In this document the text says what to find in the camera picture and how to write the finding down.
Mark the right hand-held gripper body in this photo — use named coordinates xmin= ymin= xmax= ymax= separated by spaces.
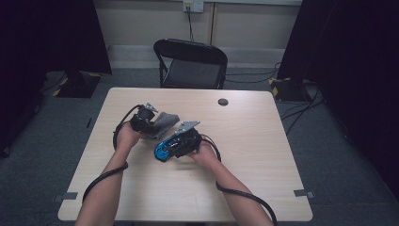
xmin=173 ymin=121 xmax=203 ymax=158

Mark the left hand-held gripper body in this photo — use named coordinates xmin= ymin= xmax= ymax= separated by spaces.
xmin=129 ymin=102 xmax=159 ymax=135

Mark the blue toy car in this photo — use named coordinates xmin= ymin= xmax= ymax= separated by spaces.
xmin=153 ymin=133 xmax=190 ymax=163

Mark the grey cloth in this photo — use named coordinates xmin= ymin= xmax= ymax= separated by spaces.
xmin=145 ymin=111 xmax=181 ymax=140

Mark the person's left hand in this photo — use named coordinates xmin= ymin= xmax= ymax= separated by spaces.
xmin=115 ymin=121 xmax=146 ymax=153

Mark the person's right hand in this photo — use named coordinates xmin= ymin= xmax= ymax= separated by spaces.
xmin=187 ymin=142 xmax=221 ymax=169

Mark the black folding chair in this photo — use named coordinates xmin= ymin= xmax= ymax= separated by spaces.
xmin=152 ymin=38 xmax=229 ymax=90

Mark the stand base with striped tape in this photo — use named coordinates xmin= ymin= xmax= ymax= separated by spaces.
xmin=51 ymin=71 xmax=103 ymax=99
xmin=267 ymin=77 xmax=313 ymax=103

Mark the grey tape strip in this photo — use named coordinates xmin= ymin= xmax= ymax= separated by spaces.
xmin=54 ymin=191 xmax=79 ymax=202
xmin=294 ymin=188 xmax=314 ymax=199

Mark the black curtain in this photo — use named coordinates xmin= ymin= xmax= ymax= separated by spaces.
xmin=277 ymin=0 xmax=399 ymax=199
xmin=0 ymin=0 xmax=113 ymax=158

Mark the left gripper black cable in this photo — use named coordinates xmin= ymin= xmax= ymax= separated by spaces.
xmin=82 ymin=105 xmax=141 ymax=203

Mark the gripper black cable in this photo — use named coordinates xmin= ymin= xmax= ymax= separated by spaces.
xmin=200 ymin=134 xmax=279 ymax=226
xmin=82 ymin=105 xmax=141 ymax=203

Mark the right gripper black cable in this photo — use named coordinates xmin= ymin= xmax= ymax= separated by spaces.
xmin=200 ymin=134 xmax=279 ymax=226

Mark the black floor cable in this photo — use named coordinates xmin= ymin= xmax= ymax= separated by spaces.
xmin=225 ymin=61 xmax=281 ymax=85

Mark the black socket cable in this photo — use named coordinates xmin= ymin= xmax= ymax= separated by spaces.
xmin=186 ymin=7 xmax=195 ymax=42

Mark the bundle of black floor cables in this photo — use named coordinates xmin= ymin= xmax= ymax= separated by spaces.
xmin=280 ymin=82 xmax=325 ymax=137

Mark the vertical wall conduit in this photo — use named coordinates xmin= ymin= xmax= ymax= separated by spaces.
xmin=209 ymin=2 xmax=217 ymax=45

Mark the white wall socket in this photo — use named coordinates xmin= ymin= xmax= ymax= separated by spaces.
xmin=183 ymin=0 xmax=205 ymax=13

